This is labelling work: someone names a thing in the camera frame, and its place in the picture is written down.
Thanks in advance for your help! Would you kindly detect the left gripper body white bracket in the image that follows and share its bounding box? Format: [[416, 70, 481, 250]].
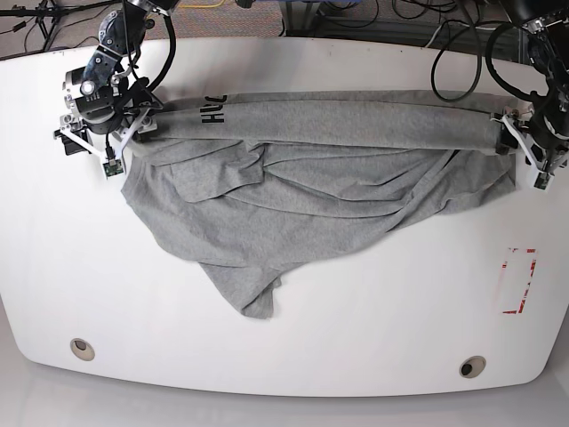
[[490, 104, 568, 174]]

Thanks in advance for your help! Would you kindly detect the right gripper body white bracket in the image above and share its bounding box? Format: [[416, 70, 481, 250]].
[[53, 102, 163, 161]]

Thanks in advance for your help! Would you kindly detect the grey T-shirt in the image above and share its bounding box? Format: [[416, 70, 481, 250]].
[[122, 91, 517, 319]]

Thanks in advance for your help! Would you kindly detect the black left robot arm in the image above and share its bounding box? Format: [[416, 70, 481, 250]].
[[430, 1, 568, 180]]

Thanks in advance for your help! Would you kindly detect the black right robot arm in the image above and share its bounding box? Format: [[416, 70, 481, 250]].
[[53, 1, 179, 166]]

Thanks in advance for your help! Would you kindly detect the red tape rectangle marking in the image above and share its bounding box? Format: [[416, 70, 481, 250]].
[[497, 247, 538, 315]]

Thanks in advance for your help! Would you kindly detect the black tripod stand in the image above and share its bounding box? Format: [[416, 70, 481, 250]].
[[1, 1, 119, 53]]

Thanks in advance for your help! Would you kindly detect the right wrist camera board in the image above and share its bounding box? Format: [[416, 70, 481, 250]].
[[102, 158, 124, 179]]

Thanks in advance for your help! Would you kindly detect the left table cable grommet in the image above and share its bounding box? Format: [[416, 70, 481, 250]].
[[70, 338, 95, 362]]

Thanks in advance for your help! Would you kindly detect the table cable grommet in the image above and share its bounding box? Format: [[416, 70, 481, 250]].
[[459, 356, 486, 379], [70, 338, 95, 362]]

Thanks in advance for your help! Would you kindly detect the right table cable grommet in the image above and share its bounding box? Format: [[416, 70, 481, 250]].
[[459, 356, 486, 379]]

